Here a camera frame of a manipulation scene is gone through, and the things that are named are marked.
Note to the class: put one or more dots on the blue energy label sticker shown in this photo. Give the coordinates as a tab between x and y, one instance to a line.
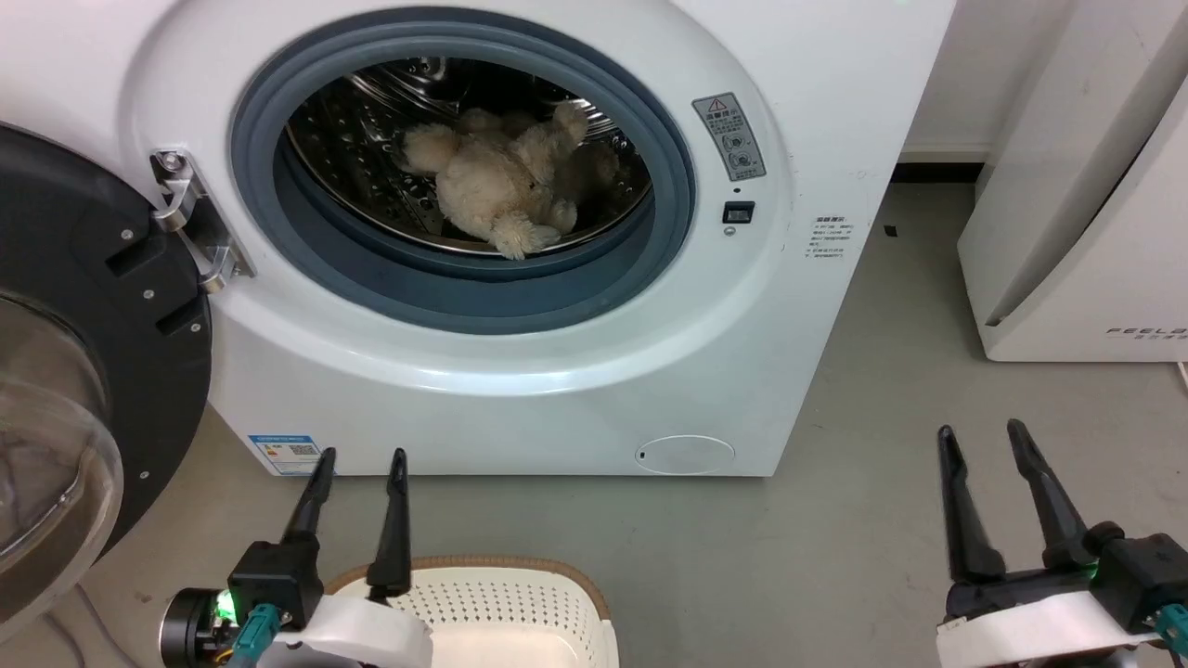
286	454

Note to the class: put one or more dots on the beige plush toy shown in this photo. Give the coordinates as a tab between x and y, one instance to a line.
497	181

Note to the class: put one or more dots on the black door latch socket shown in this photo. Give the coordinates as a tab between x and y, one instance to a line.
738	212

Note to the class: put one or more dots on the steel washing machine drum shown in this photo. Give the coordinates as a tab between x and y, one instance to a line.
357	139

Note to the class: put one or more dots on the black baseboard strip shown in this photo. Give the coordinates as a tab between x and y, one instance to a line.
937	173

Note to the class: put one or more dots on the black washing machine door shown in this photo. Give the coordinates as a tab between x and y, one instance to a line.
74	278

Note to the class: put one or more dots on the metal door hinge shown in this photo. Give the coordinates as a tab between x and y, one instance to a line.
190	218

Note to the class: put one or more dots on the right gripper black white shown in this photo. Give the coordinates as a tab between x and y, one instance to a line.
1039	622

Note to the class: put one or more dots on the white perforated laundry basket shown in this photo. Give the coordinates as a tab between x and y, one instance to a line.
520	612

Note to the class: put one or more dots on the oval filter cover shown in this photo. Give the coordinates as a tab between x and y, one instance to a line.
685	455

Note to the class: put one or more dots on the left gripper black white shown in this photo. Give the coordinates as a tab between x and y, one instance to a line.
278	580

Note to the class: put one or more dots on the white washing machine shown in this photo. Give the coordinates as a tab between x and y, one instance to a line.
761	353

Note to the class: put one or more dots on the grey warning sticker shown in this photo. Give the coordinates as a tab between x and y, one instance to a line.
730	137

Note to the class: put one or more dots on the white floor appliance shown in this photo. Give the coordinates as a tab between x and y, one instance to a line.
1086	213

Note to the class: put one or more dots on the grey rubber door gasket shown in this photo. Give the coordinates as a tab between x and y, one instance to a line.
464	292

